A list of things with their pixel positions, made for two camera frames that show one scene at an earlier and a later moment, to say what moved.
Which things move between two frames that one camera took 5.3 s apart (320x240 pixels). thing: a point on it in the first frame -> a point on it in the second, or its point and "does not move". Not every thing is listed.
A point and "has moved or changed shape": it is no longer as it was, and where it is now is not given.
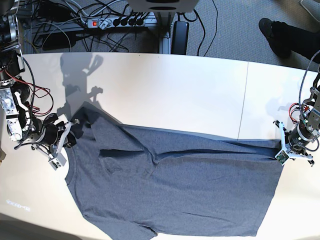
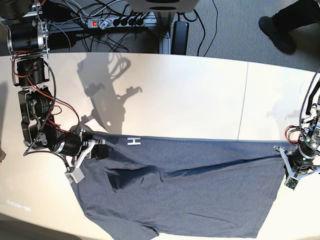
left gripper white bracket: x=57 y=160 -> x=75 y=174
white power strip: x=103 y=24 does not move
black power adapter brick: x=179 y=40 does not move
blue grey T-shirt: x=134 y=182 has moved or changed shape
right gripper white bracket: x=284 y=156 -> x=298 y=175
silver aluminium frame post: x=165 y=44 does not move
